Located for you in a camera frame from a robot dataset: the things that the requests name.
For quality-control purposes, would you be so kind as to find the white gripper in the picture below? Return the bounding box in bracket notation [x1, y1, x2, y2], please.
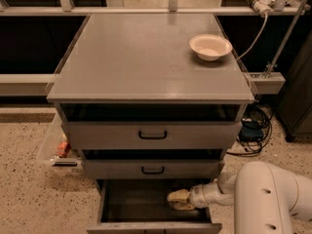
[167, 182, 223, 211]

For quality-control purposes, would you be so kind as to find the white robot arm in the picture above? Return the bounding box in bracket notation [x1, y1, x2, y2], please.
[167, 162, 312, 234]

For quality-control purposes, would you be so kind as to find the grey bottom drawer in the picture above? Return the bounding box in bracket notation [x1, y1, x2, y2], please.
[87, 179, 222, 234]

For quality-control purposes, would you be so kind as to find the grey drawer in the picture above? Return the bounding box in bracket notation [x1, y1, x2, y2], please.
[83, 160, 224, 179]
[87, 179, 222, 234]
[61, 122, 242, 150]

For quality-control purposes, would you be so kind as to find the grey top drawer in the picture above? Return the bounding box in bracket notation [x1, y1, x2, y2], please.
[61, 122, 242, 150]

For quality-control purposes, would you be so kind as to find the grey drawer cabinet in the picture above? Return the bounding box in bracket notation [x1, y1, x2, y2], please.
[48, 14, 254, 234]

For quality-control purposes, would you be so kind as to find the grey middle drawer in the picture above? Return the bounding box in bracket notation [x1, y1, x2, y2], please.
[83, 160, 224, 179]

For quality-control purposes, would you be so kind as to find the clear plastic storage bin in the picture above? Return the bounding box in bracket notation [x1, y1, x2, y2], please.
[36, 114, 82, 174]

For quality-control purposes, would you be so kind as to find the dark cabinet at right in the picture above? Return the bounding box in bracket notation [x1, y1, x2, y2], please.
[277, 32, 312, 142]

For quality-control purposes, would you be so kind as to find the white paper bowl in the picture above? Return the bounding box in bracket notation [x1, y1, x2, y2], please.
[189, 34, 233, 61]

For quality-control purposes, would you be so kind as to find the white power strip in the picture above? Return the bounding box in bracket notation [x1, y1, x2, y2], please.
[247, 0, 274, 17]

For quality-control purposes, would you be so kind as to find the blue box with cables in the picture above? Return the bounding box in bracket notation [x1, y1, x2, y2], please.
[228, 104, 273, 157]

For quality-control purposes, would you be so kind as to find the white power cable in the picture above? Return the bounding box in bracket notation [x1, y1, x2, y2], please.
[235, 12, 270, 62]

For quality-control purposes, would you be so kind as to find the metal rail frame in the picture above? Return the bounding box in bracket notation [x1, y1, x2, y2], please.
[0, 0, 307, 100]

